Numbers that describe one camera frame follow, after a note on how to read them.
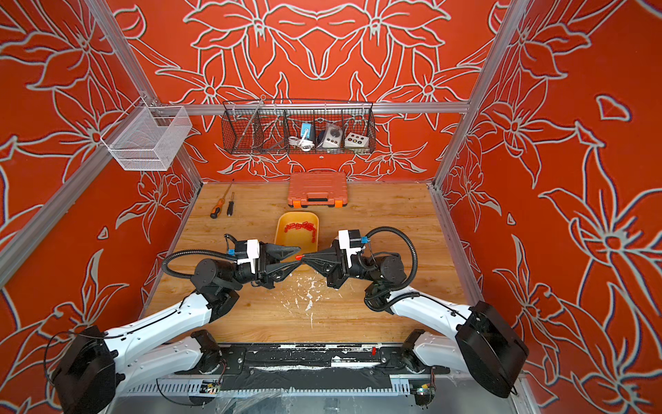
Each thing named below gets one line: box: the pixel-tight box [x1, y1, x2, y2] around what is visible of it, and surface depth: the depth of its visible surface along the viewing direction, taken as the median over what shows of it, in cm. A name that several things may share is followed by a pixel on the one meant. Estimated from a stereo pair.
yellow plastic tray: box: [274, 211, 320, 257], surface depth 103 cm
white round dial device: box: [321, 125, 343, 149], surface depth 93 cm
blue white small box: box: [300, 122, 313, 139], surface depth 85 cm
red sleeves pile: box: [283, 221, 317, 244], surface depth 106 cm
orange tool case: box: [287, 171, 349, 209], surface depth 116 cm
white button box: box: [343, 131, 370, 148], surface depth 96 cm
